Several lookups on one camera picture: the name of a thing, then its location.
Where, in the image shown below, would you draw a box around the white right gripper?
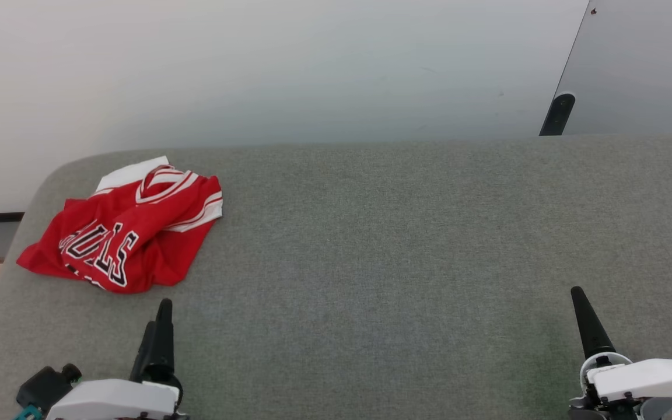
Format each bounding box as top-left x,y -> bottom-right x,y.
568,286 -> 672,420

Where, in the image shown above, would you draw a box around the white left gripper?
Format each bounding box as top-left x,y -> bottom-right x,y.
47,299 -> 185,420

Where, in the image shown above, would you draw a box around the red basketball jersey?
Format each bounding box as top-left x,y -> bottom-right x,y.
16,156 -> 223,294

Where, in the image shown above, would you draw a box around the grey partition panel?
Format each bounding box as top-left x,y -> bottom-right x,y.
553,0 -> 672,137

